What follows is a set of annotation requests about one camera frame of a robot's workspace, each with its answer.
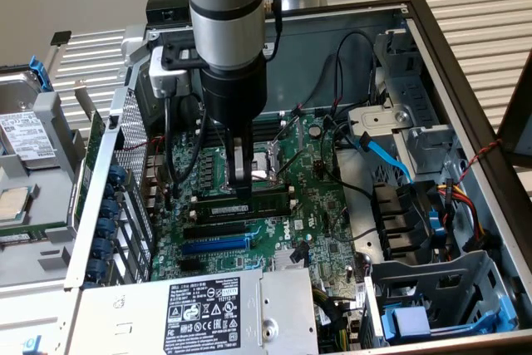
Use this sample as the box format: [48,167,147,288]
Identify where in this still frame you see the silver rear port block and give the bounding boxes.
[140,153,170,213]

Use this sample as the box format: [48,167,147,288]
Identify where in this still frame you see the CPU socket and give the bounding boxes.
[224,145,288,190]

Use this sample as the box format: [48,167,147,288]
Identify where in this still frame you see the black plastic shroud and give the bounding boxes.
[371,180,436,263]

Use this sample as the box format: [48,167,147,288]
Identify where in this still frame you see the hard drive in tray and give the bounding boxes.
[0,66,86,289]

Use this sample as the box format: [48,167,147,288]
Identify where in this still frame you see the black box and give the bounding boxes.
[145,0,191,27]

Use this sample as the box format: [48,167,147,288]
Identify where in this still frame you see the grey metal drive cage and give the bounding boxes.
[347,28,462,177]

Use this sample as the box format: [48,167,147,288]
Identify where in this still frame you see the silver socket cover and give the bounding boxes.
[268,116,303,175]

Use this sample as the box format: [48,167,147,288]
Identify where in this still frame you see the blue disk carrier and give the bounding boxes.
[382,304,512,343]

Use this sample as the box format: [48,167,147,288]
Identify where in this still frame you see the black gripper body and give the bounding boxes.
[200,55,268,130]

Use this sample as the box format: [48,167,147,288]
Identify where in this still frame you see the blue expansion slot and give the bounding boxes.
[180,234,251,255]

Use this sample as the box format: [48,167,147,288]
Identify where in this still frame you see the yellow green wire bundle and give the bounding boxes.
[311,286,354,350]

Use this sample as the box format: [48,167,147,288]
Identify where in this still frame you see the open black PC case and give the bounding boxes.
[62,0,532,355]

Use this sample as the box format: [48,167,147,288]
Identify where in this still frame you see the blue disk bracket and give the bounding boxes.
[28,55,54,94]

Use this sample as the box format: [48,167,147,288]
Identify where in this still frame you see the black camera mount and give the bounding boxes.
[160,41,207,72]

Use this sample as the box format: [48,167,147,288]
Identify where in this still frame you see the small blue plastic part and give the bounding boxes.
[22,333,43,355]

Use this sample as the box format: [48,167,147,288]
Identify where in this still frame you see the thick black gripper cable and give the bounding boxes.
[164,95,209,200]

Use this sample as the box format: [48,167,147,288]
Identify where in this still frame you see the RAM slot white latches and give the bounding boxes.
[253,185,297,199]
[195,118,287,128]
[195,128,283,140]
[189,200,298,220]

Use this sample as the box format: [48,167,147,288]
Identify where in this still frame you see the silver CPU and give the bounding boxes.
[0,186,31,223]

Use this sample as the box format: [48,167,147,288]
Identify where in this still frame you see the silver chipset heatsink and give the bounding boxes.
[273,246,311,273]

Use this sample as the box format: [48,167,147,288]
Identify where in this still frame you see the thick black wire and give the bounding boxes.
[330,121,374,200]

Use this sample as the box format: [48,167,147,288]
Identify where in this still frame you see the grey disk bay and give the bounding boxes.
[361,249,523,350]

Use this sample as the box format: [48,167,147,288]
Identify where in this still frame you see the silver hard disk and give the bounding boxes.
[0,71,59,171]

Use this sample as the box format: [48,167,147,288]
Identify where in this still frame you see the silver power supply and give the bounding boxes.
[68,266,320,355]

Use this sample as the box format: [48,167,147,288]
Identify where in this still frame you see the thin black looped wire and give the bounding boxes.
[301,30,377,117]

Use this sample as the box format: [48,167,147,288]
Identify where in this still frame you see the blue SATA wire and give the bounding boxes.
[352,131,415,185]

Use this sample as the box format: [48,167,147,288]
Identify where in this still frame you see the red black twisted wire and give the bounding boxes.
[455,137,504,190]
[124,133,166,152]

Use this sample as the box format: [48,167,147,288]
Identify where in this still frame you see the yellow red power wires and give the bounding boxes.
[436,178,490,250]

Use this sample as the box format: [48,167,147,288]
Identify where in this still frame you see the green RAM stick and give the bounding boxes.
[0,224,67,247]
[194,190,292,225]

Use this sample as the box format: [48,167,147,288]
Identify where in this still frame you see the long black expansion slot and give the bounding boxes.
[183,221,247,241]

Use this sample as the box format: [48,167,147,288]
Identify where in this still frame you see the green graphics card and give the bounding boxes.
[72,80,107,235]

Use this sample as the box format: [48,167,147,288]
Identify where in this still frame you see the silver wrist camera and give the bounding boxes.
[148,45,193,99]

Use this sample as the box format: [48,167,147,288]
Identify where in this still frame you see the green Dell motherboard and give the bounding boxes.
[149,111,367,285]

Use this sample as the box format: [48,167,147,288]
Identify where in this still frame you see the black SATA connector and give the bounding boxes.
[289,241,312,265]

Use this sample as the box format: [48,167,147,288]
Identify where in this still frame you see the dark panel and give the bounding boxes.
[496,49,532,169]

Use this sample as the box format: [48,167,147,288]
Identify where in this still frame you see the thin metal locking lever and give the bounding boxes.
[252,171,286,185]

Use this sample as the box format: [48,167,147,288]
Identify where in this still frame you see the RAM slot black latches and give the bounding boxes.
[201,134,282,147]
[201,124,283,134]
[197,211,292,227]

